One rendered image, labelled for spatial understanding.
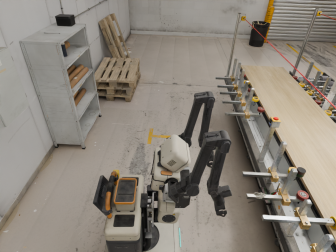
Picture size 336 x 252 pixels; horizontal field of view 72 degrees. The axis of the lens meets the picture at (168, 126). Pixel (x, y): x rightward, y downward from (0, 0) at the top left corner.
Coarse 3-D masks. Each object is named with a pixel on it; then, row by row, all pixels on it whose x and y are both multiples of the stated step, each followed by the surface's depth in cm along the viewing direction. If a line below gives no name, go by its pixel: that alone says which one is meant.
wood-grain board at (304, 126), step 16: (256, 80) 344; (272, 80) 345; (288, 80) 347; (256, 96) 308; (272, 96) 305; (288, 96) 306; (304, 96) 307; (272, 112) 273; (288, 112) 274; (304, 112) 275; (320, 112) 276; (288, 128) 248; (304, 128) 249; (320, 128) 249; (288, 144) 226; (304, 144) 227; (320, 144) 228; (304, 160) 209; (320, 160) 209; (304, 176) 193; (320, 176) 194; (320, 192) 180; (320, 208) 169
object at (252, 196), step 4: (248, 196) 180; (252, 196) 180; (264, 196) 181; (268, 196) 181; (272, 196) 181; (276, 196) 181; (280, 196) 181; (292, 196) 181; (280, 200) 181; (292, 200) 181; (296, 200) 180; (300, 200) 180
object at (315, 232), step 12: (240, 72) 393; (252, 96) 327; (252, 108) 324; (264, 120) 280; (240, 132) 384; (264, 132) 278; (276, 144) 244; (252, 168) 319; (300, 180) 196; (264, 204) 273; (300, 204) 194; (312, 204) 179; (312, 216) 177; (312, 228) 177; (324, 228) 164; (312, 240) 176
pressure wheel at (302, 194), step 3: (297, 192) 179; (300, 192) 179; (303, 192) 179; (306, 192) 179; (297, 195) 178; (300, 195) 177; (303, 195) 177; (306, 195) 177; (300, 198) 176; (303, 198) 175; (306, 198) 175
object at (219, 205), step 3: (222, 198) 151; (216, 201) 145; (219, 201) 146; (222, 201) 148; (216, 204) 148; (219, 204) 147; (222, 204) 148; (216, 207) 148; (219, 207) 147; (222, 207) 146; (216, 210) 148
